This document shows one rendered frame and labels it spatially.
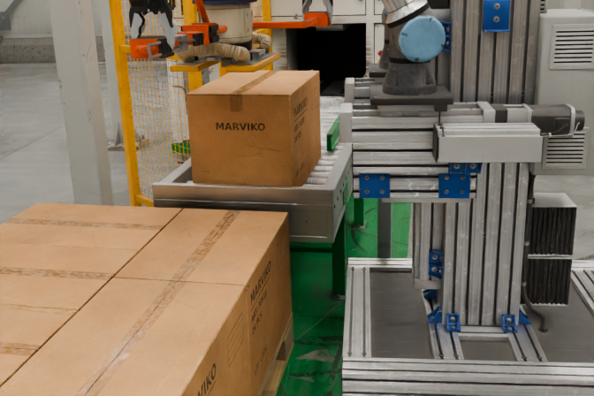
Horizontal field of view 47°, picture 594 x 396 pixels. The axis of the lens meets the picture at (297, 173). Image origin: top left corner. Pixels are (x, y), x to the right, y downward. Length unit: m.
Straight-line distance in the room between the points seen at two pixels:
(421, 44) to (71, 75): 2.14
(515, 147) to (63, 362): 1.22
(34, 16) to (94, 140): 9.08
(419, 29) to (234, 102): 0.98
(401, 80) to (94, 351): 1.05
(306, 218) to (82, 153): 1.45
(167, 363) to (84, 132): 2.11
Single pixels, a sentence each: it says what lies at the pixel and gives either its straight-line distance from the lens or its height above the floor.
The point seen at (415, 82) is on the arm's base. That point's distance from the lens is 1.91.
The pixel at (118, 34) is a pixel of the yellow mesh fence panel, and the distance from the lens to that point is 3.95.
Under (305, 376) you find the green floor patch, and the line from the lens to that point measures 2.52.
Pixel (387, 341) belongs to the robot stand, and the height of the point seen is 0.21.
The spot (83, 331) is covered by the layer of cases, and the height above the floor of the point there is 0.54.
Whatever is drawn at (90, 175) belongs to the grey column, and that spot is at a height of 0.41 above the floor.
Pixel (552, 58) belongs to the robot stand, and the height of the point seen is 1.11.
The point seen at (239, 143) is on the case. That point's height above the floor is 0.76.
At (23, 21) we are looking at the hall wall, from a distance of 12.64.
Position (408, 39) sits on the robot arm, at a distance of 1.75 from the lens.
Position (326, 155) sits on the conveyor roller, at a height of 0.53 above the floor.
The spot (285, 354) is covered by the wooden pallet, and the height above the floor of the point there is 0.05.
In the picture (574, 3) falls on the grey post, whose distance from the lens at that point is 5.26.
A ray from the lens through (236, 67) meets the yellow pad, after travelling 2.21.
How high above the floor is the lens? 1.38
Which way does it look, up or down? 17 degrees down
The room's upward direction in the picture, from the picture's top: 2 degrees counter-clockwise
